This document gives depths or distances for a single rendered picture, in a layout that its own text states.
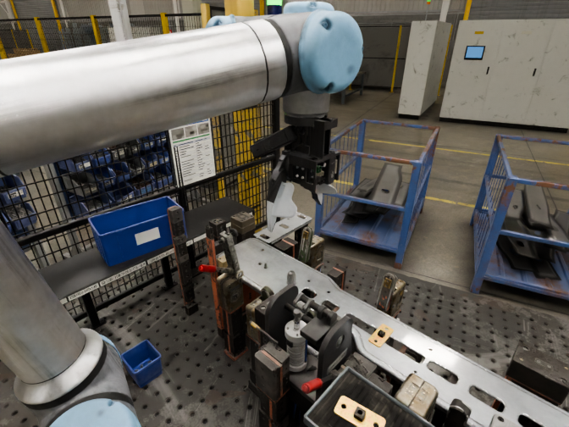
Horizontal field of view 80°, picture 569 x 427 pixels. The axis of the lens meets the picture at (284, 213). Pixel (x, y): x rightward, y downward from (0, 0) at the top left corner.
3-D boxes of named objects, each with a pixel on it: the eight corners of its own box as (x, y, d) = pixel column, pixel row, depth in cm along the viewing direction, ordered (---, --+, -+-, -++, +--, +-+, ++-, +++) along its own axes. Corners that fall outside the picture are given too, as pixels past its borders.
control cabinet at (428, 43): (416, 102, 989) (433, 3, 874) (435, 103, 965) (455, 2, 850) (395, 117, 805) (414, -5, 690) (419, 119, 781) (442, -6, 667)
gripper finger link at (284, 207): (280, 237, 55) (302, 185, 55) (255, 225, 59) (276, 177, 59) (290, 241, 58) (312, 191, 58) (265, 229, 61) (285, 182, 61)
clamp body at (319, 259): (327, 305, 149) (332, 238, 132) (310, 320, 141) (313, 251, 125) (311, 296, 154) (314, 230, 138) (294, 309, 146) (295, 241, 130)
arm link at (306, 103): (273, 85, 53) (305, 80, 58) (273, 115, 55) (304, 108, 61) (311, 90, 49) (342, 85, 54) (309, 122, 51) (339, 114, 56)
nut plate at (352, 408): (386, 420, 59) (387, 416, 58) (378, 440, 56) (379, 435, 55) (341, 395, 63) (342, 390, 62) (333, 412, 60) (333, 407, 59)
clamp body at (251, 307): (284, 383, 116) (284, 300, 98) (260, 407, 108) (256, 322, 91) (266, 367, 121) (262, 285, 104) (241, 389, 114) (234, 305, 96)
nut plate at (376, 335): (382, 324, 99) (383, 320, 99) (394, 330, 97) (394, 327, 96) (367, 340, 94) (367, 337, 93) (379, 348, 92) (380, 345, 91)
